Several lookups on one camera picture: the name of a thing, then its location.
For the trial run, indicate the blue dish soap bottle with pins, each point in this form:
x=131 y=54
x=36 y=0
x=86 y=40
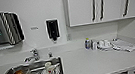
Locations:
x=88 y=44

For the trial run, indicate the chrome counter soap pump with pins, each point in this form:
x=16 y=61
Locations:
x=50 y=54

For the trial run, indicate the small clear bottle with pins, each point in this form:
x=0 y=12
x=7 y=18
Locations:
x=94 y=45

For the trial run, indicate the white cup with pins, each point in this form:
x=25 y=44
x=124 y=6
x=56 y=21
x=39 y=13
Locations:
x=49 y=68

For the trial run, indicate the chrome sink faucet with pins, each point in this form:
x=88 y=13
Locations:
x=35 y=54

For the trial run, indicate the white wall outlet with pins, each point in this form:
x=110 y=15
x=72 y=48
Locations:
x=69 y=37

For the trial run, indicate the black wall soap dispenser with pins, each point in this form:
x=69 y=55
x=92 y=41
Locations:
x=52 y=29

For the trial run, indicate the small wall label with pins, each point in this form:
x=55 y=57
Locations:
x=34 y=28

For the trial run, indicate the white wall cabinet, three doors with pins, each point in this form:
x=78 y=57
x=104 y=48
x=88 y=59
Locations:
x=109 y=1

